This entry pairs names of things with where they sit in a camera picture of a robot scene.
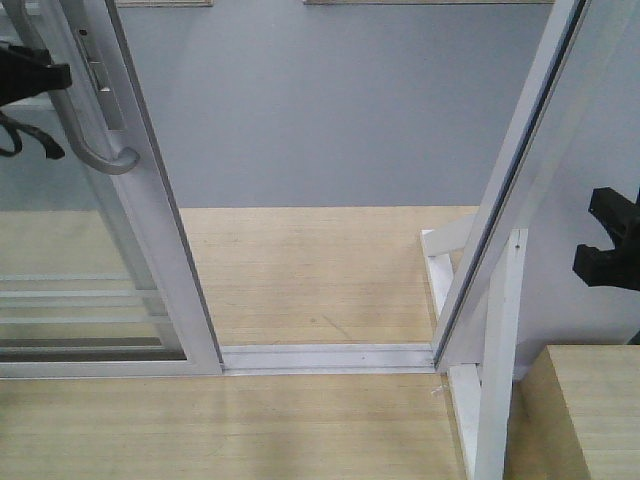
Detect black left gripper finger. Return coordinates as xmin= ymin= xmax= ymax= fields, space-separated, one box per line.
xmin=1 ymin=44 xmax=72 ymax=106

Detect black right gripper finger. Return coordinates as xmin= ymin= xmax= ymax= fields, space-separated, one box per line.
xmin=588 ymin=187 xmax=639 ymax=250
xmin=573 ymin=244 xmax=639 ymax=291

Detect silver door handle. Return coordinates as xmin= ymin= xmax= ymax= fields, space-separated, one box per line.
xmin=1 ymin=1 xmax=141 ymax=175

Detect white sliding glass door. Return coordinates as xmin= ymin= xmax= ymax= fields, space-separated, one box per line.
xmin=0 ymin=0 xmax=225 ymax=379

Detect silver door lock plate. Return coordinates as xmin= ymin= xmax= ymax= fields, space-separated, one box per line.
xmin=65 ymin=1 xmax=124 ymax=131

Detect white fixed glass door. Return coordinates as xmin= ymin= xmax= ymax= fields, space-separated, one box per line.
xmin=0 ymin=0 xmax=171 ymax=351

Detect aluminium floor door track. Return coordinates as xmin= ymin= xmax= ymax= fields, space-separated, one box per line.
xmin=221 ymin=343 xmax=435 ymax=376

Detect light wooden box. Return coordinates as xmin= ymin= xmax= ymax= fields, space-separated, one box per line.
xmin=548 ymin=345 xmax=639 ymax=479

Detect white support brace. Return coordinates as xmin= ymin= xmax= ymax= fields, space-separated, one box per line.
xmin=420 ymin=217 xmax=528 ymax=479

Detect light wooden platform board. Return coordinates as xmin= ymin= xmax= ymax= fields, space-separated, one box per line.
xmin=1 ymin=206 xmax=472 ymax=479

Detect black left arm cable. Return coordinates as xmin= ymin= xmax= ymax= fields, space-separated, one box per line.
xmin=0 ymin=110 xmax=66 ymax=161

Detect white door frame post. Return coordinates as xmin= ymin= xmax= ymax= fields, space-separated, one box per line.
xmin=432 ymin=1 xmax=590 ymax=373

